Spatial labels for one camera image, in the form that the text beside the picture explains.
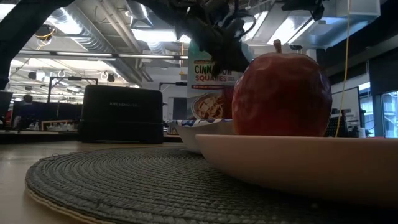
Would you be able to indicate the black ceiling dome fixture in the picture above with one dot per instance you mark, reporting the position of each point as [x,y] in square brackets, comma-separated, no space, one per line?
[43,31]

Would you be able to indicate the black toaster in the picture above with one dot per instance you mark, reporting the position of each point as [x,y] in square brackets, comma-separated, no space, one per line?
[121,118]

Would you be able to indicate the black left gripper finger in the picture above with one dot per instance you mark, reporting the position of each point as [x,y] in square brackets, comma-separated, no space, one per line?
[239,59]
[219,60]

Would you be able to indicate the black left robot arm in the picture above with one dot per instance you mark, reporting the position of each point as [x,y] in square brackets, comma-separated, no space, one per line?
[21,28]

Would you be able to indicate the black metal stand frame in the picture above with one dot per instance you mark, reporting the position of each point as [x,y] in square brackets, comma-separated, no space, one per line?
[177,83]
[73,78]

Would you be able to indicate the black table frame rail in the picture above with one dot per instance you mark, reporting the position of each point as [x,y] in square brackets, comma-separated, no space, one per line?
[37,137]

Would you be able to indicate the pink round plate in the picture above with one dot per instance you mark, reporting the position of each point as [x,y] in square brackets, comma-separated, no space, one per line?
[295,168]

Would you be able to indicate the white board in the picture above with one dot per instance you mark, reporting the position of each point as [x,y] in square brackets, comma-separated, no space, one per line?
[348,99]

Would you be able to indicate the person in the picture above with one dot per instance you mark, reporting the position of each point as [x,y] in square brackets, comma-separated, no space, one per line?
[28,98]

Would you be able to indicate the black mesh chair back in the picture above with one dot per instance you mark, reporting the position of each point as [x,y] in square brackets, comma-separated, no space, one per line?
[334,124]

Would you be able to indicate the red yellow apple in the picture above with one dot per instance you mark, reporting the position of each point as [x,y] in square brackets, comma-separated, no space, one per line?
[280,96]

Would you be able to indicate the cinnamon squares cereal box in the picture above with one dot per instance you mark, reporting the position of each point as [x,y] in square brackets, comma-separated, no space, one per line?
[205,81]

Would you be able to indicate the black computer monitor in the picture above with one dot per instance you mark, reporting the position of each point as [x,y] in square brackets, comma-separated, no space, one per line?
[5,105]

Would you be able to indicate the blue patterned paper bowl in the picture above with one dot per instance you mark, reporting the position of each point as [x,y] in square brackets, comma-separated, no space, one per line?
[192,137]

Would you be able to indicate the grey woven round placemat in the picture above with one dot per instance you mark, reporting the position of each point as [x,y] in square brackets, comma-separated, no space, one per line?
[140,186]

